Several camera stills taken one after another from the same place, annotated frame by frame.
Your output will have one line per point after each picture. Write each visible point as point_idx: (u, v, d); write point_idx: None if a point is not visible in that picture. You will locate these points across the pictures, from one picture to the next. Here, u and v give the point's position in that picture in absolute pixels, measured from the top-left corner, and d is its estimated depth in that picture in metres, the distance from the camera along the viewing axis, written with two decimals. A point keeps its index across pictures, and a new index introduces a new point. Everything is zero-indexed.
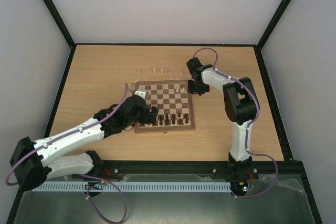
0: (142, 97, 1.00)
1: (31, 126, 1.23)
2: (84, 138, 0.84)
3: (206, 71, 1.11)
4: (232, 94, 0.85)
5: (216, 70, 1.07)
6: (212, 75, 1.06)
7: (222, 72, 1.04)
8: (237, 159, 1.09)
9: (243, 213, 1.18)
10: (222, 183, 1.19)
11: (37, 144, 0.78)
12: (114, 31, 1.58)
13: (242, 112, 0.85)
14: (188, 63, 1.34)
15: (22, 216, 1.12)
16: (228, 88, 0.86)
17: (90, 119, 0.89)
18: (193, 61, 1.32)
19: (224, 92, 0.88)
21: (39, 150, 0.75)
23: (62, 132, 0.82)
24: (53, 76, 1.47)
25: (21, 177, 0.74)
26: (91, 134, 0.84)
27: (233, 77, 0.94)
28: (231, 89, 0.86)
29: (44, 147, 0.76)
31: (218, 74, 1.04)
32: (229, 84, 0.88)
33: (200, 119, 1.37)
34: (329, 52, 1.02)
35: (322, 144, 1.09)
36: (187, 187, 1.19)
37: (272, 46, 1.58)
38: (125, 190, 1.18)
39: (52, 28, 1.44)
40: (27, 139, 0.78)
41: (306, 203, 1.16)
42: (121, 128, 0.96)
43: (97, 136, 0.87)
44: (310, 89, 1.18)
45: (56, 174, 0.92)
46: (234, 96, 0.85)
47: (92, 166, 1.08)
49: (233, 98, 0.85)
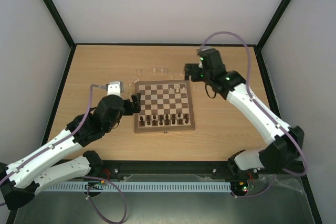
0: (117, 96, 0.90)
1: (32, 126, 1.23)
2: (57, 155, 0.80)
3: (238, 94, 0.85)
4: (283, 154, 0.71)
5: (253, 98, 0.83)
6: (249, 107, 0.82)
7: (261, 105, 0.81)
8: (240, 168, 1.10)
9: (243, 213, 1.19)
10: (222, 183, 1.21)
11: (9, 169, 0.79)
12: (114, 31, 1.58)
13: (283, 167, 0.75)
14: (208, 56, 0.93)
15: (22, 216, 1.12)
16: (281, 149, 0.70)
17: (62, 132, 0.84)
18: (214, 57, 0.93)
19: (272, 148, 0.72)
21: (11, 177, 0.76)
23: (33, 152, 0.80)
24: (53, 76, 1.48)
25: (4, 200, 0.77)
26: (62, 148, 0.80)
27: (284, 128, 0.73)
28: (283, 149, 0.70)
29: (16, 172, 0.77)
31: (258, 109, 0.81)
32: (280, 141, 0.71)
33: (200, 119, 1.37)
34: (330, 52, 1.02)
35: (322, 144, 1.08)
36: (188, 187, 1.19)
37: (272, 45, 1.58)
38: (125, 190, 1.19)
39: (52, 27, 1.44)
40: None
41: (305, 203, 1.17)
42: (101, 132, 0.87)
43: (72, 148, 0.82)
44: (311, 91, 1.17)
45: (46, 186, 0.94)
46: (284, 155, 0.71)
47: (88, 168, 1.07)
49: (281, 158, 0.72)
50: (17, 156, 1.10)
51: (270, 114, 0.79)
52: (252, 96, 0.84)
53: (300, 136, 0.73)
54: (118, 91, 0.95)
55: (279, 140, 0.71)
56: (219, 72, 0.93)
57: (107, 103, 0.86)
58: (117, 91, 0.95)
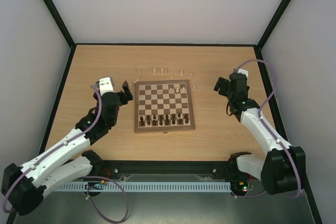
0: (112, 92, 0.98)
1: (32, 126, 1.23)
2: (70, 151, 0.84)
3: (250, 114, 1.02)
4: (277, 166, 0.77)
5: (261, 118, 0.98)
6: (257, 125, 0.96)
7: (268, 124, 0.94)
8: (240, 169, 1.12)
9: (243, 213, 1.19)
10: (222, 184, 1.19)
11: (24, 168, 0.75)
12: (114, 31, 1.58)
13: (281, 184, 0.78)
14: (235, 81, 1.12)
15: (22, 217, 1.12)
16: (275, 159, 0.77)
17: (73, 131, 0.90)
18: (240, 82, 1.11)
19: (269, 159, 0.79)
21: (28, 173, 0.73)
23: (48, 150, 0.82)
24: (53, 76, 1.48)
25: (17, 203, 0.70)
26: (75, 144, 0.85)
27: (283, 144, 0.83)
28: (278, 161, 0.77)
29: (32, 168, 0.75)
31: (264, 127, 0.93)
32: (276, 153, 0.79)
33: (200, 119, 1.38)
34: (331, 52, 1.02)
35: (322, 144, 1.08)
36: (188, 187, 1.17)
37: (272, 46, 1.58)
38: (128, 189, 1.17)
39: (52, 27, 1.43)
40: (12, 164, 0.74)
41: (305, 202, 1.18)
42: (106, 129, 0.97)
43: (83, 145, 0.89)
44: (311, 91, 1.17)
45: (52, 189, 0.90)
46: (279, 168, 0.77)
47: (90, 166, 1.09)
49: (277, 171, 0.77)
50: (18, 157, 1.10)
51: (274, 131, 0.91)
52: (260, 116, 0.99)
53: (300, 158, 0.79)
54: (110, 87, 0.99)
55: (277, 152, 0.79)
56: (240, 96, 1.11)
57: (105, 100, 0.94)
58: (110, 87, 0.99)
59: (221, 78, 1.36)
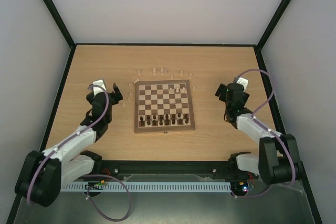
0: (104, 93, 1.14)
1: (32, 126, 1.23)
2: (82, 140, 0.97)
3: (244, 118, 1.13)
4: (270, 151, 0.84)
5: (254, 118, 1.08)
6: (251, 124, 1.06)
7: (259, 121, 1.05)
8: (240, 168, 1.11)
9: (243, 213, 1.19)
10: (222, 183, 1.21)
11: (46, 152, 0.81)
12: (114, 31, 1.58)
13: (277, 171, 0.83)
14: (233, 92, 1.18)
15: (22, 217, 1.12)
16: (267, 145, 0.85)
17: (80, 127, 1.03)
18: (238, 94, 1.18)
19: (261, 146, 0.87)
21: (53, 155, 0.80)
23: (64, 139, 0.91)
24: (53, 76, 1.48)
25: (42, 187, 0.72)
26: (86, 134, 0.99)
27: (274, 131, 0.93)
28: (270, 145, 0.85)
29: (56, 151, 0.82)
31: (256, 125, 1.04)
32: (267, 139, 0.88)
33: (200, 119, 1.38)
34: (331, 52, 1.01)
35: (322, 144, 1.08)
36: (188, 187, 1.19)
37: (272, 46, 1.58)
38: (133, 190, 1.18)
39: (52, 27, 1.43)
40: (34, 151, 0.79)
41: (305, 203, 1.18)
42: (105, 124, 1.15)
43: (91, 137, 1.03)
44: (311, 91, 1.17)
45: (64, 182, 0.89)
46: (272, 152, 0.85)
47: (93, 162, 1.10)
49: (270, 152, 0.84)
50: (18, 156, 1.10)
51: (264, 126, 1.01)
52: (252, 117, 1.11)
53: (291, 144, 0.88)
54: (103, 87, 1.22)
55: (268, 137, 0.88)
56: (236, 106, 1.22)
57: (100, 101, 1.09)
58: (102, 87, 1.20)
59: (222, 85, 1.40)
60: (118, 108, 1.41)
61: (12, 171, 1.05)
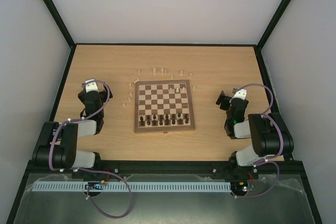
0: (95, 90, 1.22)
1: (32, 125, 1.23)
2: (85, 125, 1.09)
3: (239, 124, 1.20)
4: (258, 120, 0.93)
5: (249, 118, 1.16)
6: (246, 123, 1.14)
7: None
8: (239, 164, 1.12)
9: (243, 213, 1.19)
10: (222, 183, 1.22)
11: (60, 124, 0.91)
12: (113, 31, 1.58)
13: (266, 137, 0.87)
14: (235, 107, 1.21)
15: (22, 216, 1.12)
16: (254, 116, 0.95)
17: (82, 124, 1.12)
18: (239, 109, 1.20)
19: (250, 120, 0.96)
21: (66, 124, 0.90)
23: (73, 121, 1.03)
24: (53, 76, 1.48)
25: (63, 146, 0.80)
26: (88, 121, 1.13)
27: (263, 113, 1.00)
28: (257, 116, 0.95)
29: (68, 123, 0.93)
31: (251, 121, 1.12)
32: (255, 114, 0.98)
33: (200, 119, 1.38)
34: (331, 51, 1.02)
35: (322, 144, 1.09)
36: (188, 187, 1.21)
37: (271, 46, 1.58)
38: (135, 190, 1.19)
39: (52, 27, 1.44)
40: (48, 122, 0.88)
41: (306, 203, 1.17)
42: (100, 120, 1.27)
43: (92, 125, 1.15)
44: (311, 89, 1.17)
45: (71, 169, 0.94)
46: (260, 122, 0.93)
47: (94, 157, 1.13)
49: (259, 122, 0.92)
50: (18, 156, 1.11)
51: None
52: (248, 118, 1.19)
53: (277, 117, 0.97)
54: (95, 86, 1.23)
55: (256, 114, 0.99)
56: (237, 121, 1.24)
57: (91, 98, 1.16)
58: (95, 85, 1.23)
59: (220, 95, 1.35)
60: (118, 108, 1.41)
61: (12, 170, 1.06)
